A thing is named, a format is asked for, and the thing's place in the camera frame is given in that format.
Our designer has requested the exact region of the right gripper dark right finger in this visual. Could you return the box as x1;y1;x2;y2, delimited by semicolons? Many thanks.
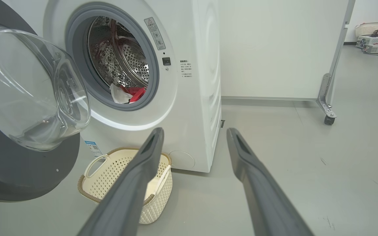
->
226;128;314;236

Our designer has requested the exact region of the cream perforated laundry basket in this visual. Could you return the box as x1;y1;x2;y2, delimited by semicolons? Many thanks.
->
77;147;173;225

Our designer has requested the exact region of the white front-load washing machine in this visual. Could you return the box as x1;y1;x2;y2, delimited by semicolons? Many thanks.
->
2;0;222;173

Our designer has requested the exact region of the black text notice sticker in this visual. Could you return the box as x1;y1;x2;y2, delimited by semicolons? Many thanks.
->
180;60;193;79

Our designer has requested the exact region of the white partition panel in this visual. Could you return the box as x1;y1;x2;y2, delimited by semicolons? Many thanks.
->
219;0;356;100

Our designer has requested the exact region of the white woven storage basket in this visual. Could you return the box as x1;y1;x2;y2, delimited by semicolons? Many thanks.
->
355;22;378;37

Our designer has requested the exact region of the red and white striped garment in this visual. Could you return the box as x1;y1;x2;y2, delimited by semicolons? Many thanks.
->
110;83;134;104

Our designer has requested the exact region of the blue energy label sticker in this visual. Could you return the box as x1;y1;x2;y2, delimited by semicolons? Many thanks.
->
84;140;103;157

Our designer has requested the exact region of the grey warning sticker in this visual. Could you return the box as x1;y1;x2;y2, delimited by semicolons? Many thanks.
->
144;17;166;50

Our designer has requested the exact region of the silver metal partition leg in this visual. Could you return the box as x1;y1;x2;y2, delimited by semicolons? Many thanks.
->
317;73;338;118

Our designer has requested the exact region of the red lettered jersey garment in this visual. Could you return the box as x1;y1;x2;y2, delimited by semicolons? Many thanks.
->
120;86;147;104

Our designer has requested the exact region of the black glass washing machine door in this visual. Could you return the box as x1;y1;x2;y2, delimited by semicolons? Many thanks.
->
0;0;92;202

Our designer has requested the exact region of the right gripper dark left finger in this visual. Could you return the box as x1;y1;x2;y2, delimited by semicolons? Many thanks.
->
77;127;165;236

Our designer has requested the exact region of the stainless steel washing machine drum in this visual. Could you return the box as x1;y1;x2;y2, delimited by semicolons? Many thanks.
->
87;16;150;95

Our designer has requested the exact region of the round drain filter cover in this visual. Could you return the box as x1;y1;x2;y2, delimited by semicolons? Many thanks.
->
169;150;196;170

